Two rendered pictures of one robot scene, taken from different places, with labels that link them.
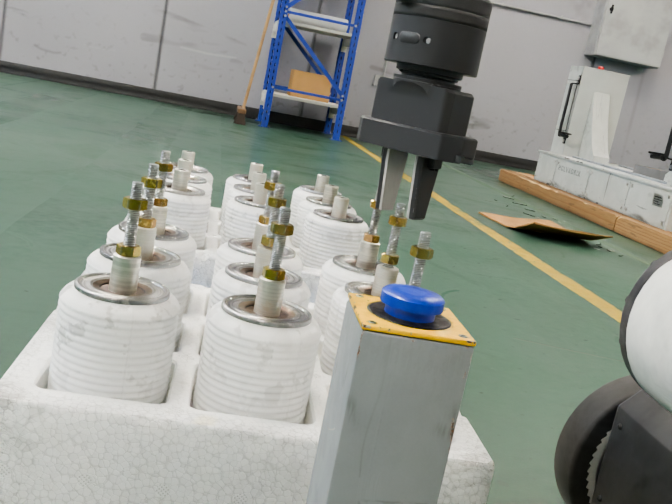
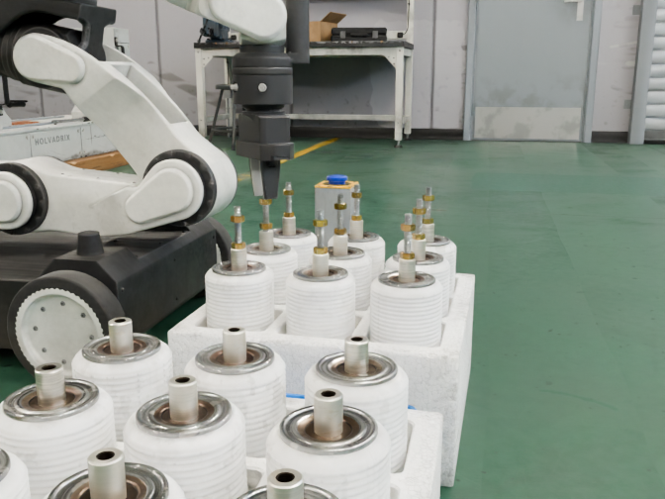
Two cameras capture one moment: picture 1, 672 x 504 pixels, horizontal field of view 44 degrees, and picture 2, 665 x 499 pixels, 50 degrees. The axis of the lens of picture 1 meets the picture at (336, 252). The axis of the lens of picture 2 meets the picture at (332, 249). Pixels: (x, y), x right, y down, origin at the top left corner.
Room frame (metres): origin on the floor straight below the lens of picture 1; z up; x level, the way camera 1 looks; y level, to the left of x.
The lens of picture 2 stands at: (1.76, 0.45, 0.51)
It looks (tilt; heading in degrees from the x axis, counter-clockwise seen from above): 14 degrees down; 202
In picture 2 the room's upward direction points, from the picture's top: straight up
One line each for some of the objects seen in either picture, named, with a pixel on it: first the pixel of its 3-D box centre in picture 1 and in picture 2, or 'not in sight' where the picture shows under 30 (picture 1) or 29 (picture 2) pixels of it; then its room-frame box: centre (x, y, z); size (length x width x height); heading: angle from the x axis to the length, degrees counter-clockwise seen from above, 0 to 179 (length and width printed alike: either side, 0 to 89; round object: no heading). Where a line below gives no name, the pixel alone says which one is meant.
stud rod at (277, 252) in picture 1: (277, 252); (356, 207); (0.66, 0.05, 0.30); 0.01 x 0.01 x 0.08
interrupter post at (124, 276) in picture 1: (124, 274); (427, 233); (0.65, 0.16, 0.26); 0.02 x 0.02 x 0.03
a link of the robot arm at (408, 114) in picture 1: (427, 89); (261, 116); (0.80, -0.05, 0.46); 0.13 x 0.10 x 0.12; 53
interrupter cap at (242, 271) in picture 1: (263, 276); (339, 253); (0.78, 0.06, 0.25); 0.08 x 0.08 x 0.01
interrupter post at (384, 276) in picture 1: (384, 282); (266, 241); (0.80, -0.05, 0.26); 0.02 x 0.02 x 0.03
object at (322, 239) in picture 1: (326, 275); (128, 433); (1.22, 0.01, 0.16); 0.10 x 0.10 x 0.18
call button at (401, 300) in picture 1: (410, 307); (336, 180); (0.50, -0.05, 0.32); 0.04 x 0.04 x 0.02
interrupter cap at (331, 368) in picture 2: (179, 189); (356, 368); (1.18, 0.24, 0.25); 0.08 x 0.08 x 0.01
